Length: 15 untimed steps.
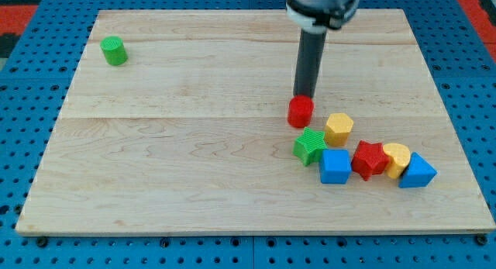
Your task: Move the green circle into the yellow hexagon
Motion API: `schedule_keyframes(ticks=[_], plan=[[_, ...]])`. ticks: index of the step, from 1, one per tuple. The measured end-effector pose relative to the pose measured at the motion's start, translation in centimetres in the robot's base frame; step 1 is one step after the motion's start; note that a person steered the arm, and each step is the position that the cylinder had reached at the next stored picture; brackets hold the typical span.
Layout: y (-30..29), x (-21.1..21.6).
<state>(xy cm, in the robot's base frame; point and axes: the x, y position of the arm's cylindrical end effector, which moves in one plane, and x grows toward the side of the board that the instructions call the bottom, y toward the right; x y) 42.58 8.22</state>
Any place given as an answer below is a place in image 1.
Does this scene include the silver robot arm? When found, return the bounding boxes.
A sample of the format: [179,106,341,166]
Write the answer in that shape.
[285,0,360,34]

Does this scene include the yellow hexagon block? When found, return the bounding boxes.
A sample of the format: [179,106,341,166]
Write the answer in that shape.
[324,112,354,147]

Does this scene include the red cylinder block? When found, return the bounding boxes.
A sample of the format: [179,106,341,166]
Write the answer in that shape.
[287,95,315,128]

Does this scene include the green star block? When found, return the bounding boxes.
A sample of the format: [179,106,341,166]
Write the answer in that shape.
[292,127,328,167]

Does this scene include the wooden board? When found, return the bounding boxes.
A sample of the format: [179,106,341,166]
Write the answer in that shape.
[15,9,495,236]

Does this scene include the blue cube block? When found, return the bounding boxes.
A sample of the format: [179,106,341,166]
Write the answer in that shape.
[319,149,352,185]

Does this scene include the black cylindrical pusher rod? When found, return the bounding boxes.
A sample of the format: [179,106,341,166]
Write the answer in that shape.
[293,30,326,98]

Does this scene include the red star block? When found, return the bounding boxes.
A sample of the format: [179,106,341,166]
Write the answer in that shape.
[351,140,390,181]

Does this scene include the yellow heart block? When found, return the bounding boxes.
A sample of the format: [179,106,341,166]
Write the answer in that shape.
[383,143,411,179]

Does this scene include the green cylinder block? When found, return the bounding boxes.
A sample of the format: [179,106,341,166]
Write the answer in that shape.
[100,36,128,66]

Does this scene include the blue triangle block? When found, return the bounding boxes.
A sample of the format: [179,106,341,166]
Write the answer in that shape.
[398,152,438,188]

